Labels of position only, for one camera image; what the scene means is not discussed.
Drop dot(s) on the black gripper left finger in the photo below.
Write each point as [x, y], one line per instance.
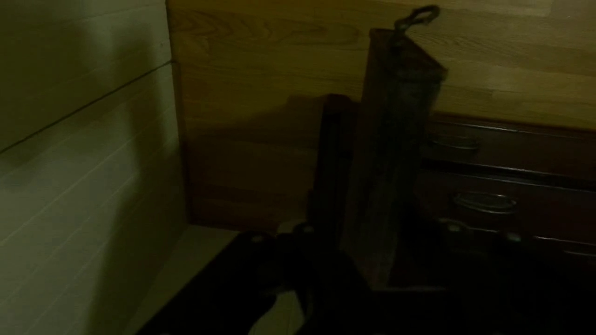
[279, 285]

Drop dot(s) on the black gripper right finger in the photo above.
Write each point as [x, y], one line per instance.
[495, 285]

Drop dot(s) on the tall grey metal box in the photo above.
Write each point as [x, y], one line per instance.
[391, 154]

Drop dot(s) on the dark wooden secretary desk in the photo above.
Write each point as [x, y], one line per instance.
[533, 154]

